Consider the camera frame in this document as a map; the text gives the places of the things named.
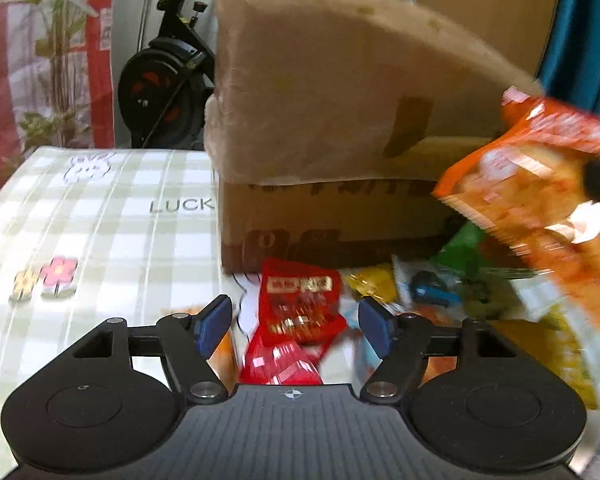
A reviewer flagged orange chip bag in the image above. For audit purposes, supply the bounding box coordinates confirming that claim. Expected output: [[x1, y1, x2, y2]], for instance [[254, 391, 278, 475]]
[[434, 87, 600, 331]]

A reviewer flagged red snack packet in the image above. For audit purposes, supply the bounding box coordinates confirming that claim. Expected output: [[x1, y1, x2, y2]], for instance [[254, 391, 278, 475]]
[[239, 258, 347, 386]]

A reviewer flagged green snack bag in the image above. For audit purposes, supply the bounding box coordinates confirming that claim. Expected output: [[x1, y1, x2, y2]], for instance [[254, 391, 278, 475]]
[[430, 222, 535, 320]]

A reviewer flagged yellow chip bag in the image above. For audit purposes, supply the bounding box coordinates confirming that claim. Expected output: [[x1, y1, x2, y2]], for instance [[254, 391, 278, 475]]
[[499, 284, 600, 411]]

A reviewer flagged orange cracker pack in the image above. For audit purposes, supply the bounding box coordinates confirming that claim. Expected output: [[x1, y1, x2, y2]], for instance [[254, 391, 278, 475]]
[[161, 304, 238, 392]]

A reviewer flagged black cookie clear wrapper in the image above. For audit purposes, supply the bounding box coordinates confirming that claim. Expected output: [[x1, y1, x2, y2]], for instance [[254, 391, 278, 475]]
[[392, 255, 463, 309]]

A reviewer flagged small yellow candy packet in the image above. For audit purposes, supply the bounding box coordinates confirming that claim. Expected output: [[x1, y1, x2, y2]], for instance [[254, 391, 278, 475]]
[[343, 263, 399, 304]]

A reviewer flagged teal curtain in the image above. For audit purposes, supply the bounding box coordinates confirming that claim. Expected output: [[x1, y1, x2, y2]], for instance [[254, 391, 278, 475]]
[[539, 0, 600, 115]]

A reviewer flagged cardboard box with plastic liner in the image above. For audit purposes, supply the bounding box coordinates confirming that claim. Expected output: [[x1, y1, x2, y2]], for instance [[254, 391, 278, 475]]
[[204, 0, 542, 273]]

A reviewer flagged black exercise bike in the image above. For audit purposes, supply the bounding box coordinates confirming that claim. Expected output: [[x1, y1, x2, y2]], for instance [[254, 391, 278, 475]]
[[117, 0, 215, 152]]

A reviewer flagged printed garden backdrop curtain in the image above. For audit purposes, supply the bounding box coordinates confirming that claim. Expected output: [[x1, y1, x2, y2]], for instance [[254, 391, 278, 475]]
[[0, 0, 114, 188]]

